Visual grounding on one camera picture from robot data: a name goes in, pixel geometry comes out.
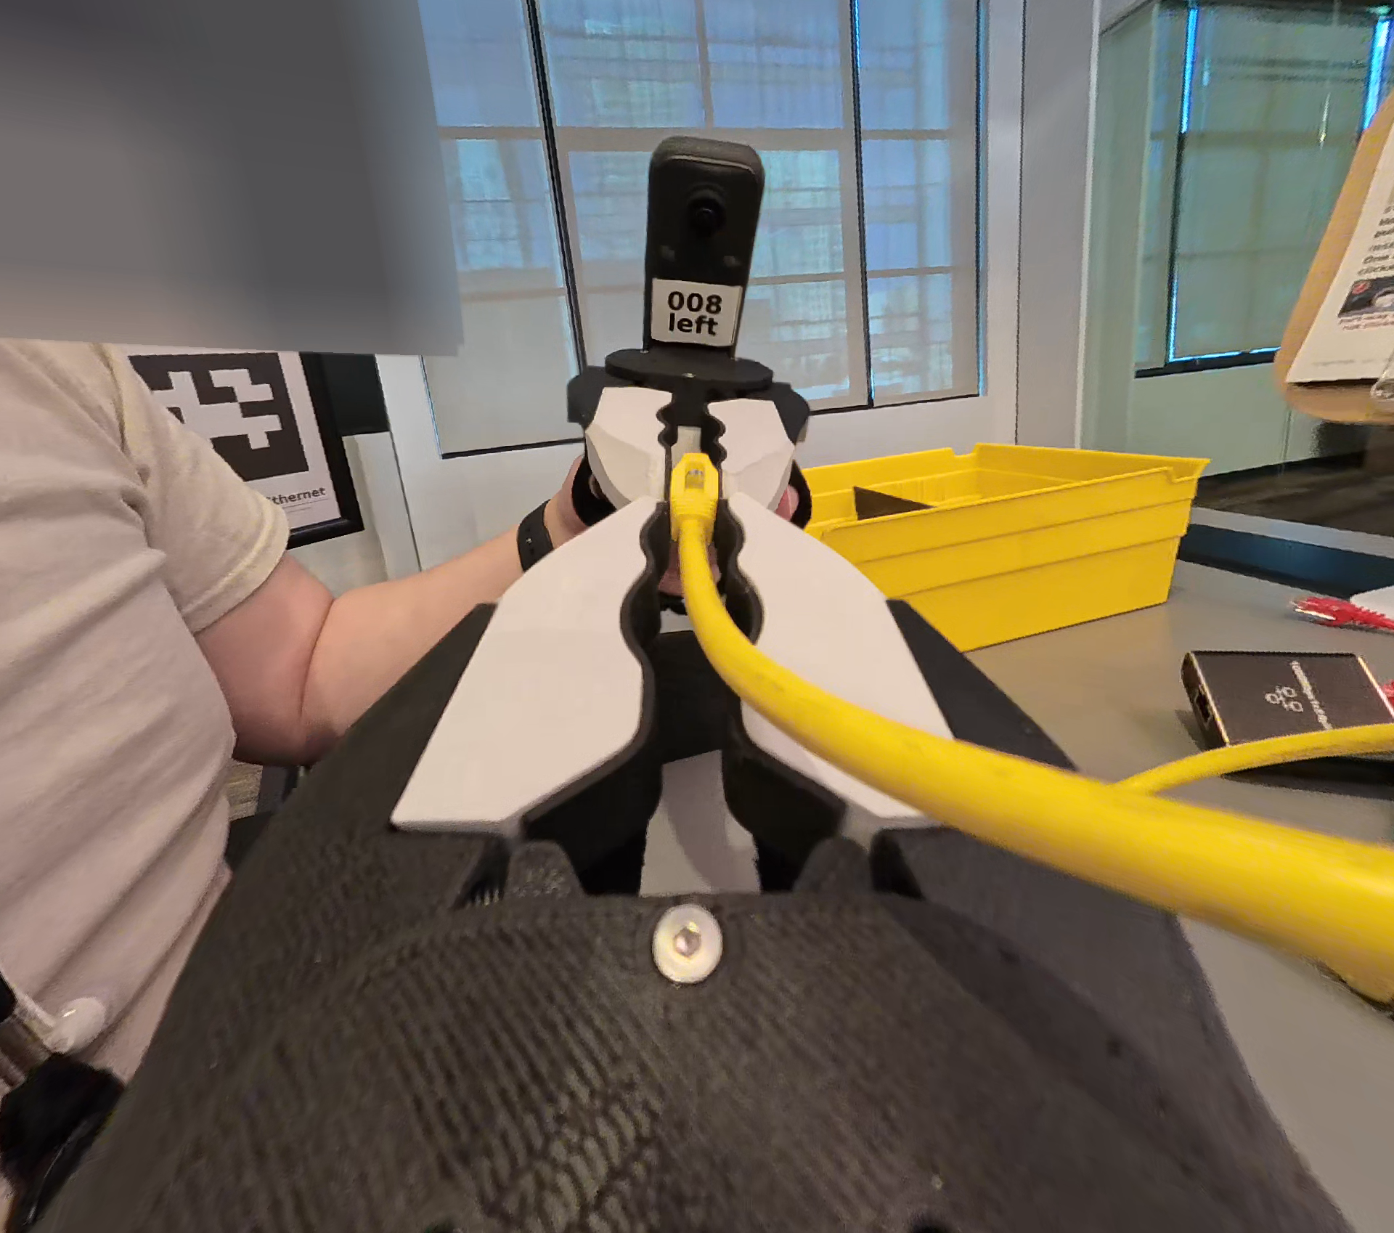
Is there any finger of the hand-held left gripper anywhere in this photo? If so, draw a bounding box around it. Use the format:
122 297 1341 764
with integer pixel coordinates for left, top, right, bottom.
584 386 683 508
697 393 798 515

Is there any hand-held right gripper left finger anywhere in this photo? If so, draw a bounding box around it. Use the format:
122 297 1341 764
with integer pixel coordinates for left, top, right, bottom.
390 495 668 841

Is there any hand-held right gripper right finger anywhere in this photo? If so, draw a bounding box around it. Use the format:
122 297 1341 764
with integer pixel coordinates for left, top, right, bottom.
713 495 960 832

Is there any yellow plastic bin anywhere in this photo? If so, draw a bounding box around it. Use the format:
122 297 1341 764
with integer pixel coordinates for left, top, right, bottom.
803 443 1211 652

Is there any yellow ethernet cable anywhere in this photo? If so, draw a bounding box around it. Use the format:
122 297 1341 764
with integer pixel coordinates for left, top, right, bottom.
667 451 1394 1008

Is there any black network switch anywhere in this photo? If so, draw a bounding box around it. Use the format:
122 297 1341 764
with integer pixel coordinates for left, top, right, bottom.
1181 649 1394 749

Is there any red ethernet cable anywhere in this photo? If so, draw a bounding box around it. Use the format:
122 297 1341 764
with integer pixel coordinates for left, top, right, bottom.
1290 592 1394 633

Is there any large window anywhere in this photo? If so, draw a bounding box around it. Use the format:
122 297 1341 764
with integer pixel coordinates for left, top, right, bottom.
408 0 1026 462

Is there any framed black white marker sign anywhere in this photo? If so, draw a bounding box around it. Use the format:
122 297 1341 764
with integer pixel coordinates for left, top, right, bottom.
122 350 366 550

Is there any person's beige shirt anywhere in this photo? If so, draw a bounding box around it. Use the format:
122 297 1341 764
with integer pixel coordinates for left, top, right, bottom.
0 340 294 1088

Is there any instruction sheet on stand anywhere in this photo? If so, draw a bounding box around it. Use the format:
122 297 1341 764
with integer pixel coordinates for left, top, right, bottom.
1274 87 1394 428

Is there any printed instruction sheet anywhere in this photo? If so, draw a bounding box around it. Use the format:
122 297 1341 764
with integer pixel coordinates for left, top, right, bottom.
1285 154 1394 385

